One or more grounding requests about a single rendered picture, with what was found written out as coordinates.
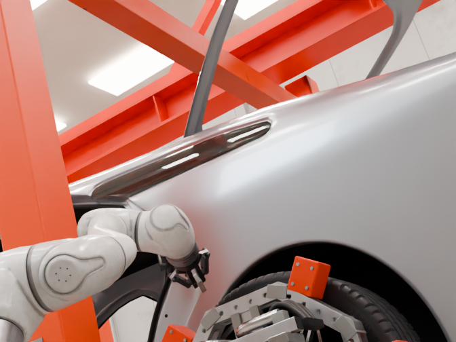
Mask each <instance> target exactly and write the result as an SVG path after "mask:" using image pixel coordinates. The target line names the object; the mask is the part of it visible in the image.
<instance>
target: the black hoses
mask: <svg viewBox="0 0 456 342"><path fill-rule="evenodd" d="M275 309H279V310H286V311H288V315H289V314H292V315H294V316H295V317H300V318H301V321H302V324H303V328H304V330H314V331H316V330H320V329H321V328H324V327H325V326H324V322H323V320H322V319H317V318H315V317H314V315H313V314H312V313H311V312H310V311H309V310H308V308H306V307H305V306H304V305H303V304H301V303H296V302H295V301H292V300H284V301H282V302H277V303H275V304H273V305H272V306H271V307H270V309H269V311H268V312H270V311H273V310H275Z"/></svg>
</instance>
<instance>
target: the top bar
mask: <svg viewBox="0 0 456 342"><path fill-rule="evenodd" d="M303 329H304V328H303V324H302V321H301V318H300V317H291V318H289V319H287V320H284V321H281V322H278V323H277V324H273V325H271V326H268V327H266V328H263V329H261V330H258V331H256V332H253V333H250V334H249V335H246V336H243V337H240V338H239V339H236V340H233V341H230V342H268V338H270V337H272V336H274V335H278V334H280V333H282V332H284V331H286V332H292V333H297V332H299V331H301V330H303Z"/></svg>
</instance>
